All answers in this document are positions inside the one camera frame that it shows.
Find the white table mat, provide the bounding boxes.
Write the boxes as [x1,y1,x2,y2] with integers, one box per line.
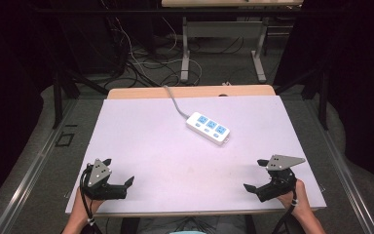
[64,95,327,215]

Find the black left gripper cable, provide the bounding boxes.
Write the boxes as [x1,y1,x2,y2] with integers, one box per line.
[79,165,103,234]

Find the white power strip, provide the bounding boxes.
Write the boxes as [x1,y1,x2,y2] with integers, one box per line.
[185,111,231,146]

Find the person's left hand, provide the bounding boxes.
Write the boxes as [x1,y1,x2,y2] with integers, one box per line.
[73,187,105,219]

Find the aluminium floor rail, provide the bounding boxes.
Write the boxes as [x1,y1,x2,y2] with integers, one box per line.
[0,98,79,234]
[305,97,374,234]

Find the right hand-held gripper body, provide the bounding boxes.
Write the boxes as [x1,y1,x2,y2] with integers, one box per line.
[256,154,306,203]

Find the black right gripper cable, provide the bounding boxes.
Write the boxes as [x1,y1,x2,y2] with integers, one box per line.
[271,189,299,234]

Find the person's right hand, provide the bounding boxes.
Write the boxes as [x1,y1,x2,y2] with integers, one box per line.
[277,178,307,214]

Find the person's lap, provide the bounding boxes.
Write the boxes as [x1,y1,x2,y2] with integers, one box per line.
[120,215,252,234]

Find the black metal stand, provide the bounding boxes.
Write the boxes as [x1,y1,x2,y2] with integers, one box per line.
[52,72,110,130]
[274,61,331,132]

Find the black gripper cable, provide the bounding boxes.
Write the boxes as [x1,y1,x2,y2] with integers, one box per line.
[271,189,299,234]
[79,165,103,234]

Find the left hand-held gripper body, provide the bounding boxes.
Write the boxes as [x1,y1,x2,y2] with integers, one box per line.
[81,159,128,201]

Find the bundle of floor cables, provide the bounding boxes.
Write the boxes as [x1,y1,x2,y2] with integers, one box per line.
[98,0,244,89]

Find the table with grey legs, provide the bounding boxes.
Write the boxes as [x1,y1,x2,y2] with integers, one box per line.
[161,0,305,84]

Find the grey power strip cable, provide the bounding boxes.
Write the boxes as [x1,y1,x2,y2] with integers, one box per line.
[163,85,191,120]

